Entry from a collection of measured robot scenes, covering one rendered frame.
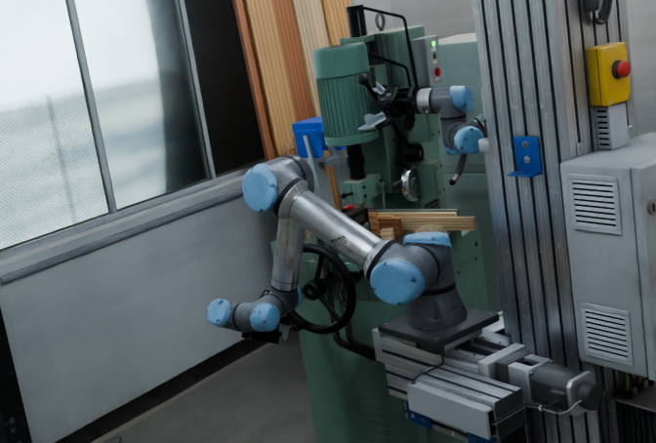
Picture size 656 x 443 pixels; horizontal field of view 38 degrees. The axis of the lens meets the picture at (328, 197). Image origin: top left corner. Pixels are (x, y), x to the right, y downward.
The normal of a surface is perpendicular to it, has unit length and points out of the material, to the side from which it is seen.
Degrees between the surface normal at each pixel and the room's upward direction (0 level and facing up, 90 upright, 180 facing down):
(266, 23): 87
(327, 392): 90
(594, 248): 90
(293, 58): 87
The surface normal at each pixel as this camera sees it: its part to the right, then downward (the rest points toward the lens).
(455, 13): -0.61, 0.25
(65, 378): 0.78, 0.01
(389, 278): -0.42, 0.32
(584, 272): -0.79, 0.24
